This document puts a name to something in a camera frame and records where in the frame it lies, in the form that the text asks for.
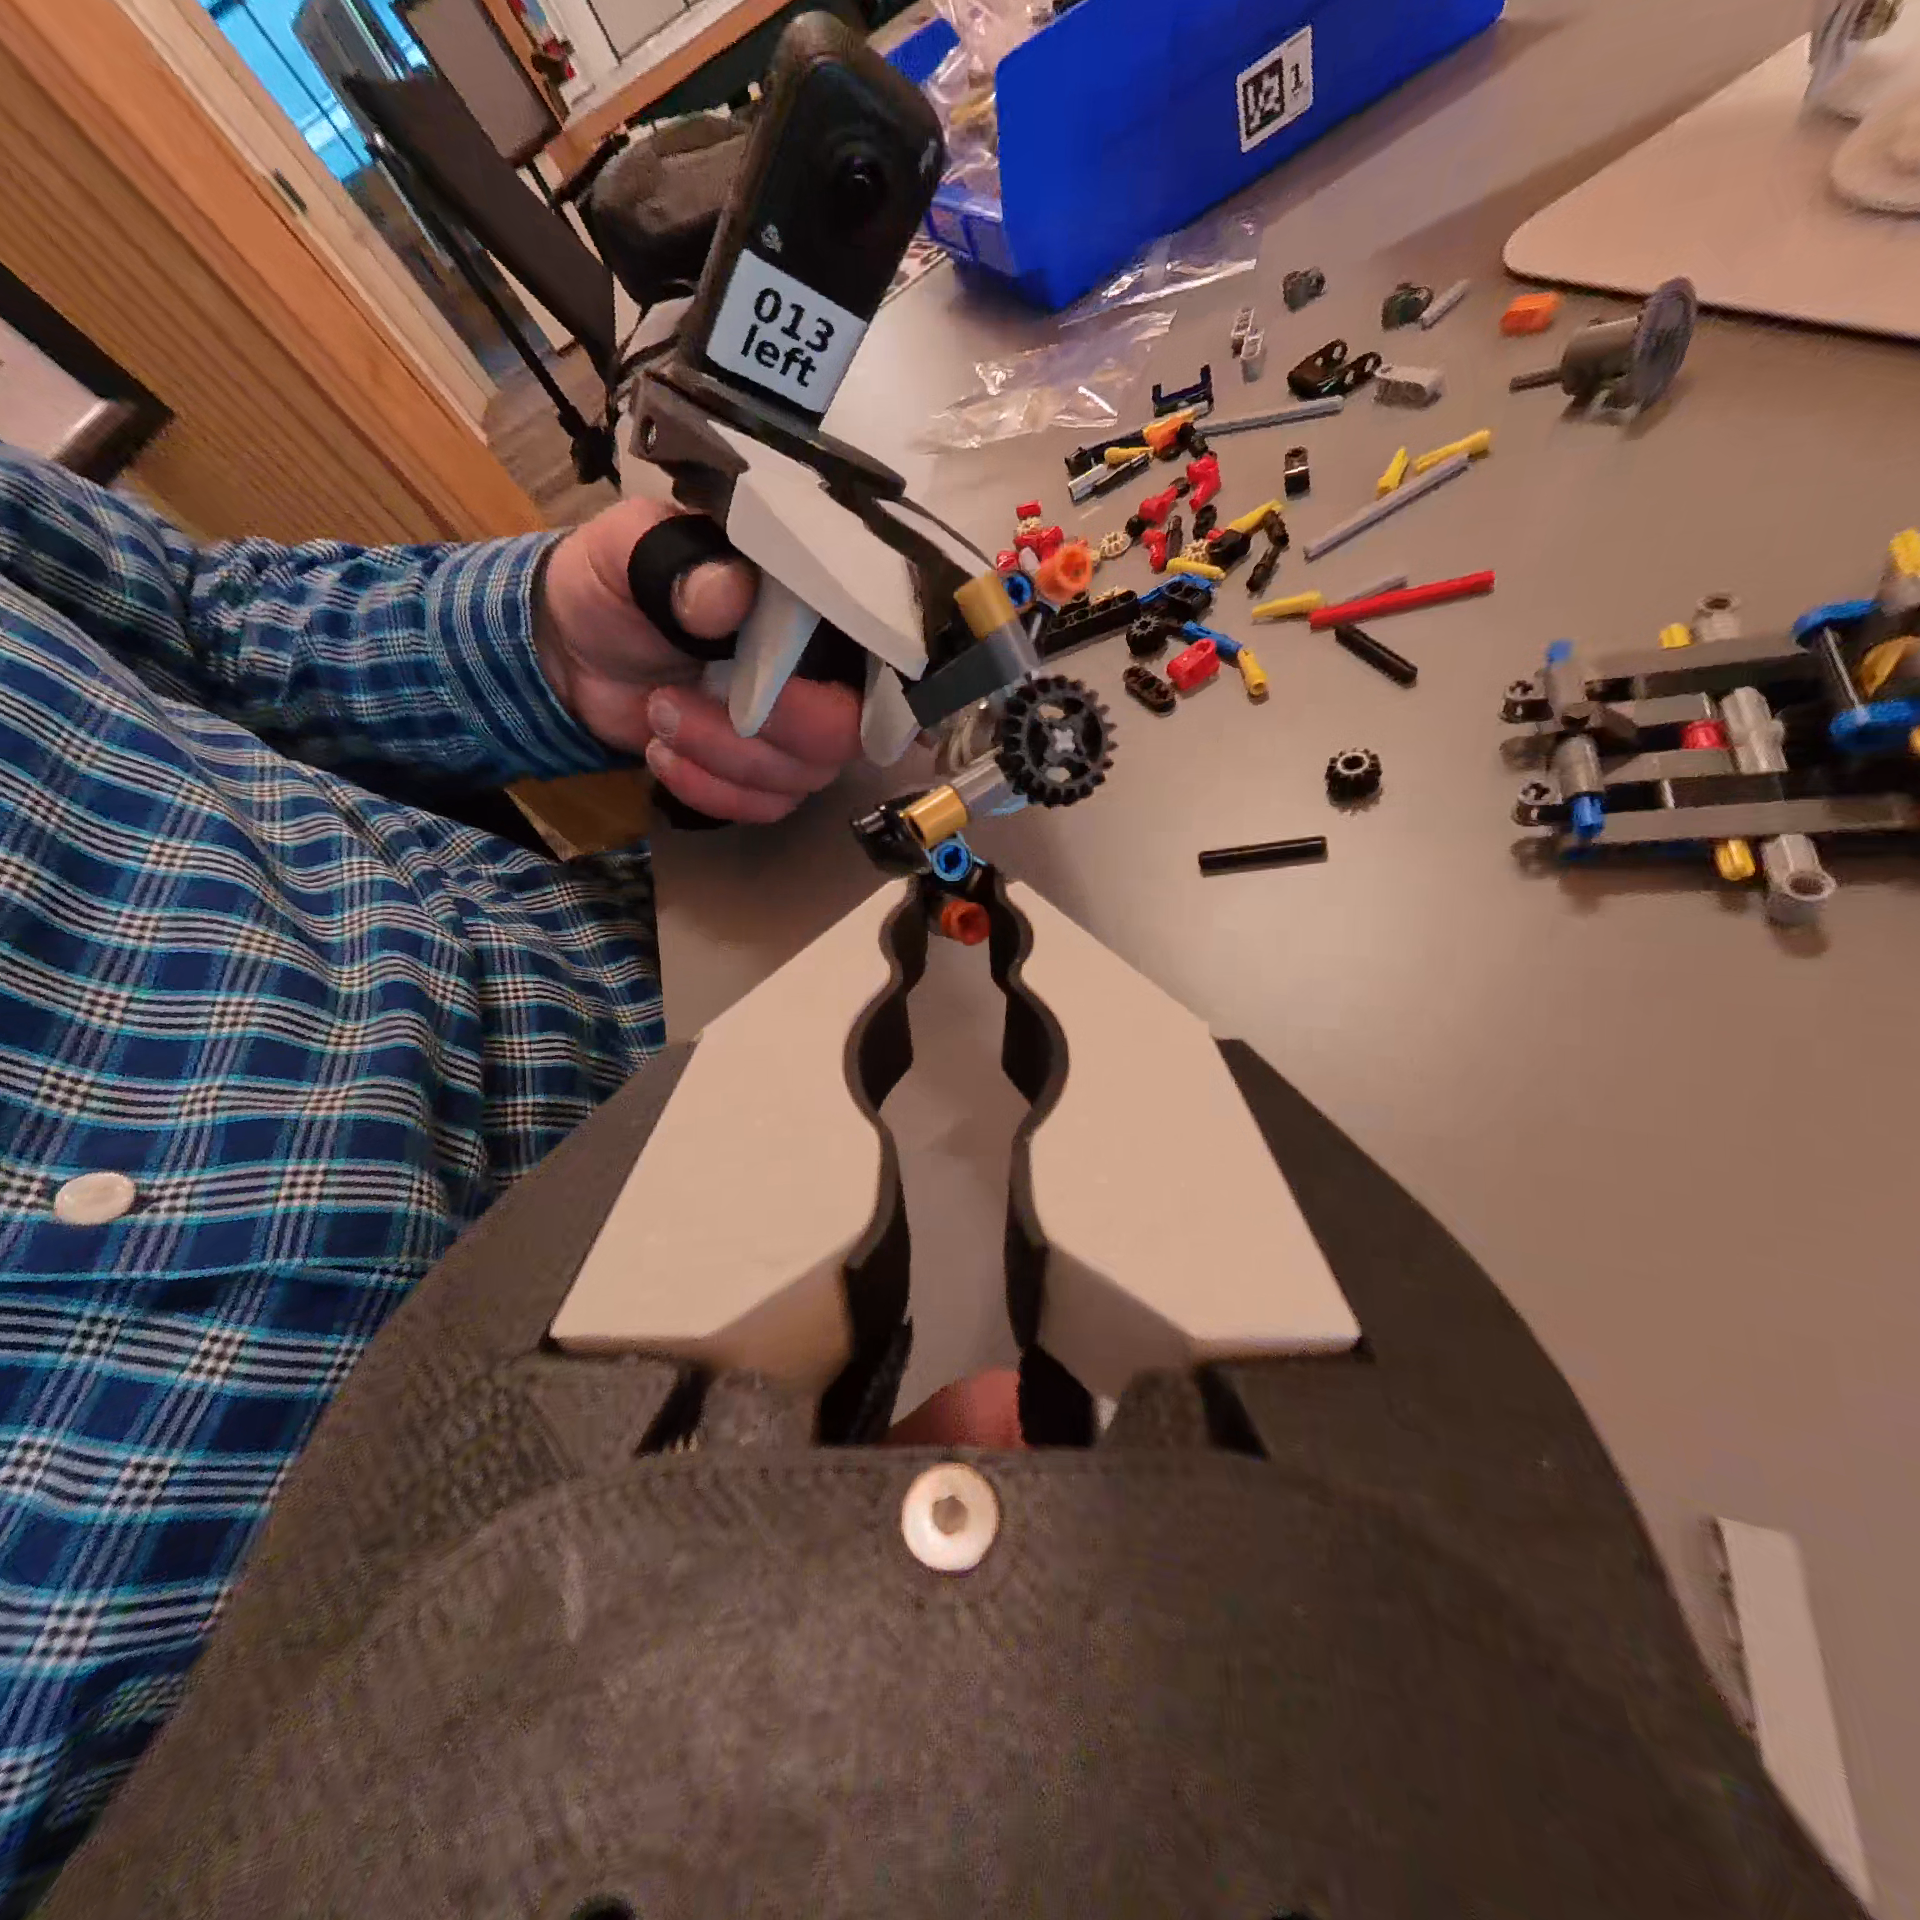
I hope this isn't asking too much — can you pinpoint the clear plastic bag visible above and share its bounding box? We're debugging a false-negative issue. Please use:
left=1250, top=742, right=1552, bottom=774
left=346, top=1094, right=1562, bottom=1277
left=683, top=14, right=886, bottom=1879
left=920, top=307, right=1179, bottom=453
left=1056, top=211, right=1262, bottom=326

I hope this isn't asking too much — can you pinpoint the pile of loose lego pieces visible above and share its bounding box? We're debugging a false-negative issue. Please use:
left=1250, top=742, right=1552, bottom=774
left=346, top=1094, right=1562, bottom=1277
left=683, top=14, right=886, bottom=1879
left=921, top=267, right=1569, bottom=714

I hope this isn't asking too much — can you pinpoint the person's left hand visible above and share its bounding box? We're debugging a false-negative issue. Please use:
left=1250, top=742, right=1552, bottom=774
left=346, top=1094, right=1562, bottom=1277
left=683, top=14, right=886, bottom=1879
left=537, top=498, right=876, bottom=831

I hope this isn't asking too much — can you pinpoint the person's left forearm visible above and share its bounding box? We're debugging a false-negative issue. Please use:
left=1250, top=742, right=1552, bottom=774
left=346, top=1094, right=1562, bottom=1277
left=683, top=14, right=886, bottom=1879
left=0, top=449, right=608, bottom=799

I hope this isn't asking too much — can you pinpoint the wooden cabinet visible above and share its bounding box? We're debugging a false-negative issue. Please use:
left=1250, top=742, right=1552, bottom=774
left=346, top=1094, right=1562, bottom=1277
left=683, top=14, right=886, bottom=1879
left=0, top=0, right=549, bottom=543

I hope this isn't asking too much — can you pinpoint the black backpack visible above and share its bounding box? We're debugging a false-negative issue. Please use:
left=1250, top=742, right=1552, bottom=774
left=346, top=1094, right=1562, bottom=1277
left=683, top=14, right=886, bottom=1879
left=577, top=107, right=760, bottom=326

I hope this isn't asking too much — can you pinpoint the beige mat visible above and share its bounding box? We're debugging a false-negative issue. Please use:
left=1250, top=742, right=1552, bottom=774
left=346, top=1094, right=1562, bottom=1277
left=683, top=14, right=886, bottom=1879
left=1505, top=30, right=1920, bottom=346

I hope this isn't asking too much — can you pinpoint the person's right hand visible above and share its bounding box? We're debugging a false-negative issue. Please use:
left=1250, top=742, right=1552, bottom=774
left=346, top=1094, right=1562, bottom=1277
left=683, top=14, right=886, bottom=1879
left=886, top=1369, right=1024, bottom=1450

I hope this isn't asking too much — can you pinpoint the small lego gear subassembly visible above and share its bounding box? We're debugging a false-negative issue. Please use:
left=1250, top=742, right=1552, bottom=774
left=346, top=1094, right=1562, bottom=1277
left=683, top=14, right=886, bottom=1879
left=852, top=570, right=1121, bottom=951

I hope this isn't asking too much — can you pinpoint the white plastic object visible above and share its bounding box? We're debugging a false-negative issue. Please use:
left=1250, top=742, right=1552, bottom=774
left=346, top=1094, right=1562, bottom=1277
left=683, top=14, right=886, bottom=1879
left=1800, top=0, right=1920, bottom=213

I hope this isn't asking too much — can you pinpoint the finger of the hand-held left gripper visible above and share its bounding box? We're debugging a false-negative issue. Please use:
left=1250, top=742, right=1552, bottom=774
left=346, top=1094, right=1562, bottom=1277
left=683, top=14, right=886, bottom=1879
left=728, top=421, right=937, bottom=689
left=860, top=497, right=1000, bottom=768

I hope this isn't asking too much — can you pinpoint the blue plastic bin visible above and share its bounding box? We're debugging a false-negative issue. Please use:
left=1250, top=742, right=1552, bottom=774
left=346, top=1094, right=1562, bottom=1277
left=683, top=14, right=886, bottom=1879
left=884, top=0, right=1508, bottom=314

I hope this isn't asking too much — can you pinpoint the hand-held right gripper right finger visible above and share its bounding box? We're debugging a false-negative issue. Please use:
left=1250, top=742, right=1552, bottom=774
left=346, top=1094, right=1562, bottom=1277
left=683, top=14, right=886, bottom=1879
left=990, top=882, right=1363, bottom=1446

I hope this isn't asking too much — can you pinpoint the person's plaid shirt torso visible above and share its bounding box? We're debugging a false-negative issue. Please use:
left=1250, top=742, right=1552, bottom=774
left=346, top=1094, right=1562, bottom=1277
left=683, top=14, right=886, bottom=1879
left=0, top=721, right=670, bottom=1914

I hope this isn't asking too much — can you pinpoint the grey lego car chassis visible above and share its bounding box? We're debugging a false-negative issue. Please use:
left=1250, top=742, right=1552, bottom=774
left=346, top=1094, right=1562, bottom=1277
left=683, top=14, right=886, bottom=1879
left=1500, top=526, right=1920, bottom=927

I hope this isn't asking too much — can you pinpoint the dark grey lego wheel assembly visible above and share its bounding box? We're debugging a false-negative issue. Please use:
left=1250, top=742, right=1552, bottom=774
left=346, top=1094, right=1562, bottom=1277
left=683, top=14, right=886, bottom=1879
left=1506, top=277, right=1701, bottom=424

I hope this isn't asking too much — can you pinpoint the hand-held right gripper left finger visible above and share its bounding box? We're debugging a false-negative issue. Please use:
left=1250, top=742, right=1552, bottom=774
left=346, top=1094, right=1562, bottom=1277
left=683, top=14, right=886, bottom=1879
left=552, top=882, right=921, bottom=1446

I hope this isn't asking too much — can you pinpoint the white lego instruction booklet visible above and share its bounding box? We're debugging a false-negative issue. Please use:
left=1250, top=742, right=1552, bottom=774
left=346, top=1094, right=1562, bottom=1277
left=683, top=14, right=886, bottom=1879
left=1710, top=1515, right=1876, bottom=1911

